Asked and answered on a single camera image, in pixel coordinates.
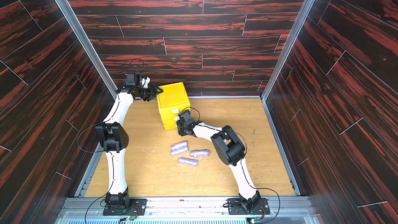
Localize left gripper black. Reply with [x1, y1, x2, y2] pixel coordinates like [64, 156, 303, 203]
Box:
[136, 84, 164, 102]

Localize purple roll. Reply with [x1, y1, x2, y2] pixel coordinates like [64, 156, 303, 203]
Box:
[171, 146, 189, 157]
[178, 157, 198, 167]
[190, 149, 210, 158]
[171, 141, 188, 150]

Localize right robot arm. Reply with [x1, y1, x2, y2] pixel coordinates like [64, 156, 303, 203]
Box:
[176, 110, 261, 214]

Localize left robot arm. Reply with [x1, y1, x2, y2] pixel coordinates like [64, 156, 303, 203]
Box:
[95, 83, 163, 213]

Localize yellow drawer cabinet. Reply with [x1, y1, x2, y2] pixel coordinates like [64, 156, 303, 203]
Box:
[157, 82, 191, 131]

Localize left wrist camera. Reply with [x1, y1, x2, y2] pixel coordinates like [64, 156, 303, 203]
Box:
[124, 73, 150, 88]

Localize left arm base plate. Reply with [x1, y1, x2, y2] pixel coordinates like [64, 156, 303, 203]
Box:
[103, 198, 147, 216]

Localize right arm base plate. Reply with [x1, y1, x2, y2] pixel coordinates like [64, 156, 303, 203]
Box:
[223, 198, 270, 215]

